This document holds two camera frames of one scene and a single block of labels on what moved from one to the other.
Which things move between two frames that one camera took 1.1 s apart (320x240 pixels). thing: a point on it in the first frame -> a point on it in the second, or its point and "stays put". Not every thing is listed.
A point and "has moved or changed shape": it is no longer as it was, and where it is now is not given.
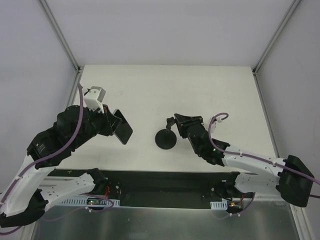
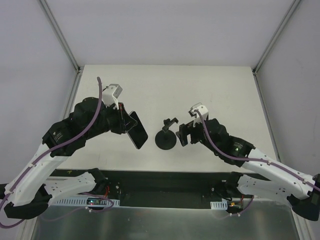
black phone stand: (166, 139) stays put
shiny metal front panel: (252, 220) stays put
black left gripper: (109, 121) -> (122, 120)
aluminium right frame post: (275, 36) stays put
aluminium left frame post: (59, 35) stays put
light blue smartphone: (124, 131) has moved or changed shape
